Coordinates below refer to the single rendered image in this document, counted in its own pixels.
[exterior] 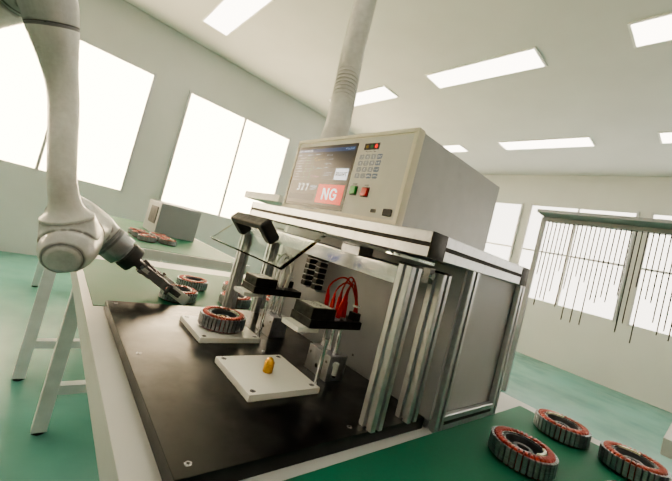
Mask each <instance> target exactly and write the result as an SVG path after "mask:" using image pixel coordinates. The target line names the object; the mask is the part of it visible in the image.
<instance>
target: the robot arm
mask: <svg viewBox="0 0 672 481"><path fill-rule="evenodd" d="M21 24H24V27H25V29H26V32H27V34H28V36H29V39H30V41H31V43H32V46H33V49H34V51H35V54H36V57H37V59H38V62H39V65H40V68H41V71H42V74H43V78H44V82H45V87H46V96H47V150H46V184H47V207H46V208H45V209H44V212H45V213H44V214H43V215H41V216H40V217H39V218H38V220H39V225H38V236H37V247H36V253H37V257H38V260H39V262H40V263H41V264H42V266H44V267H45V268H46V269H48V270H50V271H52V272H55V273H68V272H77V271H80V270H82V269H84V268H85V267H87V266H88V265H90V264H91V263H92V262H93V261H94V260H95V258H96V257H97V256H98V255H100V256H101V257H102V258H104V259H105V260H106V261H108V262H109V263H113V262H115V263H116V264H117V265H118V266H119V267H121V268H122V269H124V270H129V269H130V268H131V267H133V266H135V267H136V270H137V272H138V273H139V274H142V275H143V276H144V277H146V278H147V279H149V280H151V281H152V282H153V283H154V284H156V285H157V286H158V287H159V288H161V289H162V290H163V291H164V292H165V293H164V294H165V295H166V294H168V295H169V296H171V297H172V298H174V299H175V300H176V301H178V302H179V303H180V304H182V305H184V306H185V304H186V303H187V302H188V301H189V300H190V299H191V298H190V297H189V296H188V295H186V294H185V293H184V292H182V291H181V290H180V289H178V288H177V287H176V286H175V285H171V284H176V283H175V282H173V281H172V280H171V279H170V278H168V277H167V276H165V275H166V273H163V274H162V272H160V271H158V270H157V269H156V268H154V266H153V265H152V264H150V262H149V261H147V260H146V259H145V260H143V259H142V257H143V256H144V254H145V251H144V250H143V249H142V248H141V247H139V246H138V245H137V244H134V243H135V240H134V239H132V238H131V237H130V236H129V235H128V234H127V233H126V232H125V231H123V229H121V228H120V227H119V226H117V224H116V223H115V222H114V220H113V219H112V218H111V217H110V216H109V215H108V214H107V213H105V212H104V211H103V210H102V209H101V208H99V207H98V206H97V205H95V204H94V203H92V202H91V201H89V200H87V199H86V198H84V197H82V196H80V193H79V188H78V177H77V166H78V144H79V122H80V93H79V47H80V11H79V4H78V0H0V29H3V28H8V27H12V26H17V25H21ZM167 286H168V287H167ZM166 287H167V288H166ZM165 288H166V289H165Z"/></svg>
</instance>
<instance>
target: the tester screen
mask: <svg viewBox="0 0 672 481"><path fill-rule="evenodd" d="M355 149H356V146H351V147H337V148H324V149H311V150H300V152H299V156H298V160H297V163H296V167H295V171H294V174H293V178H292V182H291V185H290V189H289V193H290V192H293V193H303V194H313V199H312V200H305V199H297V198H289V197H288V196H289V193H288V196H287V200H286V201H294V202H301V203H308V204H316V205H323V206H330V207H338V208H340V206H341V203H340V205H332V204H324V203H317V202H314V200H315V197H316V193H317V189H318V186H319V184H332V185H345V187H346V183H347V179H348V176H347V179H346V180H324V179H321V175H322V171H323V168H349V172H350V168H351V164H352V160H353V156H354V153H355ZM349 172H348V175H349ZM298 182H303V183H310V185H309V189H308V191H297V190H296V188H297V184H298Z"/></svg>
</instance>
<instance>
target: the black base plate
mask: <svg viewBox="0 0 672 481"><path fill-rule="evenodd" d="M201 308H204V307H194V306H180V305H166V304H152V303H138V302H123V301H109V300H106V301H105V304H104V308H103V309H104V312H105V315H106V318H107V321H108V324H109V326H110V329H111V332H112V335H113V338H114V341H115V344H116V347H117V350H118V353H119V356H120V359H121V362H122V365H123V367H124V370H125V373H126V376H127V379H128V382H129V385H130V388H131V391H132V394H133V397H134V400H135V403H136V406H137V409H138V411H139V414H140V417H141V420H142V423H143V426H144V429H145V432H146V435H147V438H148V441H149V444H150V447H151V450H152V452H153V455H154V458H155V461H156V464H157V467H158V470H159V473H160V476H161V479H162V481H240V480H243V479H247V478H250V477H254V476H257V475H261V474H264V473H268V472H271V471H275V470H278V469H282V468H285V467H289V466H292V465H296V464H299V463H303V462H306V461H309V460H313V459H316V458H320V457H323V456H327V455H330V454H334V453H337V452H341V451H344V450H348V449H351V448H355V447H358V446H362V445H365V444H369V443H372V442H376V441H379V440H383V439H386V438H389V437H393V436H396V435H400V434H403V433H407V432H410V431H414V430H417V429H421V428H422V425H423V421H424V417H423V416H421V415H420V414H418V416H417V420H416V422H412V421H411V423H409V424H406V423H405V422H404V421H402V420H403V418H398V417H397V416H395V412H396V408H397V404H398V399H396V398H395V397H393V396H392V395H391V396H390V400H389V404H388V408H387V412H386V416H385V420H384V424H383V428H382V431H377V430H375V432H374V433H369V432H368V431H367V430H366V426H363V427H362V426H361V425H360V424H359V419H360V415H361V411H362V407H363V403H364V399H365V395H366V392H367V388H368V384H369V380H368V379H367V378H365V377H364V376H362V375H361V374H359V373H358V372H356V371H355V370H353V369H352V368H350V367H349V366H347V365H345V369H344V373H343V377H342V380H341V381H331V382H324V381H323V380H321V379H320V378H319V381H318V385H317V386H319V387H320V389H319V393H318V394H310V395H302V396H294V397H286V398H278V399H270V400H262V401H254V402H247V401H246V400H245V399H244V397H243V396H242V395H241V394H240V392H239V391H238V390H237V389H236V388H235V386H234V385H233V384H232V383H231V382H230V380H229V379H228V378H227V377H226V375H225V374H224V373H223V372H222V371H221V369H220V368H219V367H218V366H217V365H216V363H215V362H214V361H215V358H216V356H244V355H281V356H282V357H284V358H285V359H286V360H287V361H288V362H290V363H291V364H292V365H293V366H294V367H296V368H297V369H298V370H299V371H300V372H302V373H303V374H304V375H305V376H307V377H308V378H309V379H310V380H311V381H313V382H314V380H315V376H316V375H315V374H314V373H312V372H311V371H310V370H309V369H307V368H306V367H305V362H306V358H307V354H308V351H309V347H310V343H313V342H312V341H310V340H309V339H307V338H306V337H304V336H303V335H301V334H300V333H298V332H296V331H294V330H293V329H291V328H290V327H288V326H287V328H286V332H285V336H284V338H268V337H267V336H266V335H265V334H263V333H262V332H261V334H260V338H261V340H260V343H198V341H197V340H196V339H195V338H194V337H193V335H192V334H191V333H190V332H189V330H188V329H187V328H186V327H185V326H184V324H183V323H182V322H181V321H180V316H181V315H188V316H199V313H200V310H201Z"/></svg>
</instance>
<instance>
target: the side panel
mask: <svg viewBox="0 0 672 481"><path fill-rule="evenodd" d="M524 291H525V286H521V285H517V284H514V283H510V282H507V281H504V280H500V279H497V278H493V277H490V276H487V275H483V274H480V273H477V272H474V271H470V270H469V271H468V275H467V279H466V283H465V287H464V291H463V295H462V299H461V303H460V307H459V312H458V316H457V320H456V324H455V328H454V332H453V336H452V340H451V344H450V348H449V352H448V356H447V360H446V364H445V368H444V372H443V376H442V380H441V384H440V388H439V393H438V397H437V401H436V405H435V409H434V413H433V417H432V420H428V419H427V418H425V417H424V416H423V417H424V421H423V425H422V426H424V427H425V428H427V427H428V428H429V431H431V432H432V433H435V432H437V431H441V430H445V429H448V428H451V427H454V426H457V425H460V424H464V423H467V422H470V421H473V420H476V419H479V418H483V417H486V416H489V415H492V414H495V412H496V408H497V404H498V400H499V396H500V391H501V387H502V383H503V379H504V375H505V370H506V366H507V362H508V358H509V354H510V350H511V345H512V341H513V337H514V333H515V329H516V325H517V320H518V316H519V312H520V308H521V304H522V299H523V295H524Z"/></svg>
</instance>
